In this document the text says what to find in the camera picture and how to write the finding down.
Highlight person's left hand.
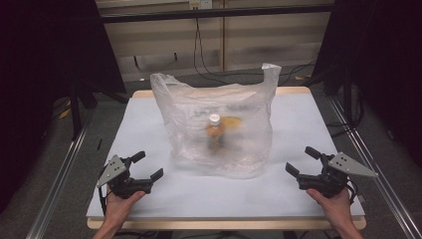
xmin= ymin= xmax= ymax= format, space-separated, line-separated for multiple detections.
xmin=104 ymin=189 xmax=147 ymax=230

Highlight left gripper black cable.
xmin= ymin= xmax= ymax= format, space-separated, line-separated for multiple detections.
xmin=97 ymin=186 xmax=109 ymax=216

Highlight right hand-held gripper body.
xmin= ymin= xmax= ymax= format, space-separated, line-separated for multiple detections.
xmin=297 ymin=151 xmax=379 ymax=199

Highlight black hanging cable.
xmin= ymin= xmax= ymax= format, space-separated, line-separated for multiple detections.
xmin=192 ymin=31 xmax=230 ymax=86
xmin=196 ymin=18 xmax=317 ymax=78

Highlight black horizontal bar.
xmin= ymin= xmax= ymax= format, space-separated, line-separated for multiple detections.
xmin=100 ymin=4 xmax=334 ymax=25

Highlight wall socket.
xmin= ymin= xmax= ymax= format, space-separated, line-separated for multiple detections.
xmin=188 ymin=0 xmax=214 ymax=11

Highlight yellow item in bag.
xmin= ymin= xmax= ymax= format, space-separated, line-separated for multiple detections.
xmin=220 ymin=116 xmax=244 ymax=129

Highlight person's right hand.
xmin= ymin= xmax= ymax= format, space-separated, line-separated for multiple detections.
xmin=306 ymin=187 xmax=353 ymax=230

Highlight black metal stand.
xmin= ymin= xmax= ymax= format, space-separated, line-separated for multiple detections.
xmin=341 ymin=66 xmax=354 ymax=124
xmin=68 ymin=78 xmax=85 ymax=141

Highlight black floor cables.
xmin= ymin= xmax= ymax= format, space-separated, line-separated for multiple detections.
xmin=326 ymin=84 xmax=366 ymax=138

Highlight metal floor rail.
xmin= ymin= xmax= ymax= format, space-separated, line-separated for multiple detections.
xmin=327 ymin=97 xmax=422 ymax=239
xmin=25 ymin=120 xmax=94 ymax=239

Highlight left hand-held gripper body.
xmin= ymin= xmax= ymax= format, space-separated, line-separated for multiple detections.
xmin=96 ymin=153 xmax=154 ymax=200

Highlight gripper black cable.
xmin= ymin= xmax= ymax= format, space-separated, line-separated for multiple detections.
xmin=344 ymin=177 xmax=360 ymax=204
xmin=97 ymin=186 xmax=109 ymax=216

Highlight orange bottle with white cap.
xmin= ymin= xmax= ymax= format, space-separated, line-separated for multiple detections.
xmin=205 ymin=114 xmax=225 ymax=152

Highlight black curtain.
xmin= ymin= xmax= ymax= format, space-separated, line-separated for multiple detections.
xmin=0 ymin=0 xmax=127 ymax=213
xmin=311 ymin=0 xmax=422 ymax=168

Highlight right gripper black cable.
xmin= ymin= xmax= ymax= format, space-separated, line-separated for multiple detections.
xmin=344 ymin=177 xmax=360 ymax=204

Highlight clear plastic bag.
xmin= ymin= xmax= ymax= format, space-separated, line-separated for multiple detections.
xmin=149 ymin=63 xmax=283 ymax=180

